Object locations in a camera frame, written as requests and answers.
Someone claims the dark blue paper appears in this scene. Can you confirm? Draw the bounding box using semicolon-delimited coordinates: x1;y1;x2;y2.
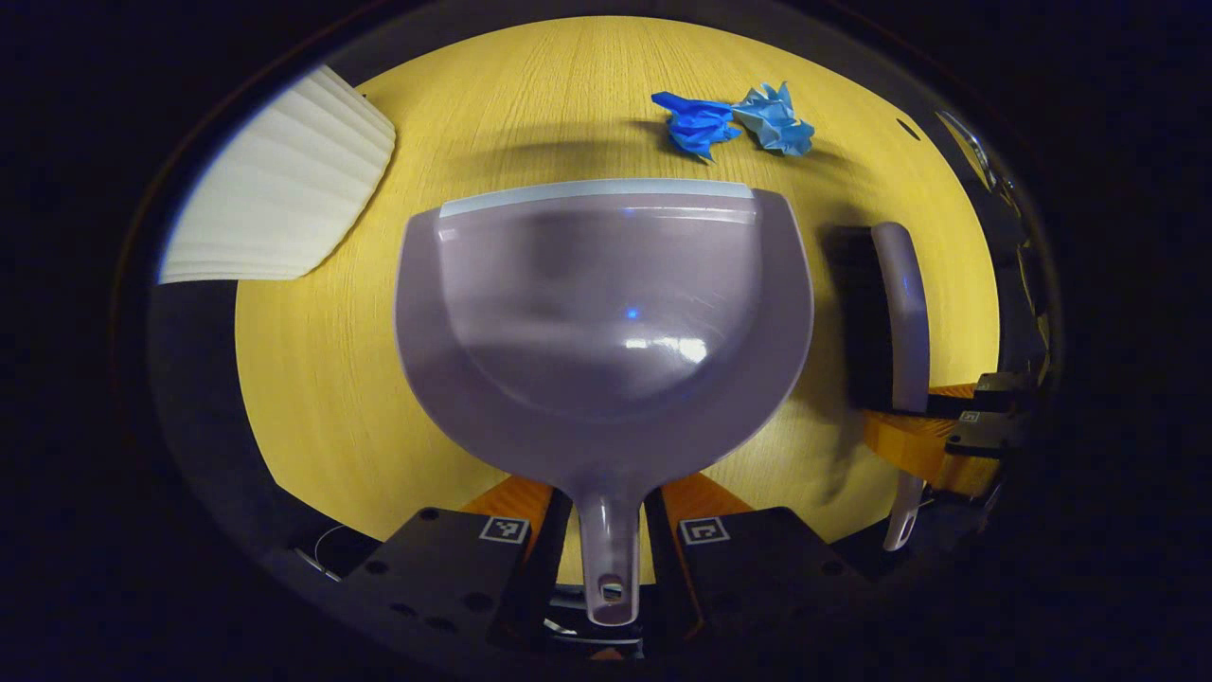
651;91;743;163

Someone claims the light blue paper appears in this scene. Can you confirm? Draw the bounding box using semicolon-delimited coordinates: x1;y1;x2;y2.
731;81;816;158

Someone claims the pale purple dustpan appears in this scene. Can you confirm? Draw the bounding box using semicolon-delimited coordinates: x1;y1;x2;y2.
394;178;815;628

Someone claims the white ribbed garbage bin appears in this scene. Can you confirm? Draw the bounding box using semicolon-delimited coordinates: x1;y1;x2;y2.
159;64;398;285

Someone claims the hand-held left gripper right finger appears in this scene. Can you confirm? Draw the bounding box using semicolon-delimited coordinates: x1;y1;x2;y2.
644;472;882;655

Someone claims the small pale purple broom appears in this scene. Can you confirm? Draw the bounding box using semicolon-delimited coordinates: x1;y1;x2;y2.
822;221;934;553

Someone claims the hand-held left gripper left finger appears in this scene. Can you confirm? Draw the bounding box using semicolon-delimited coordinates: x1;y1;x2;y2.
341;474;574;655

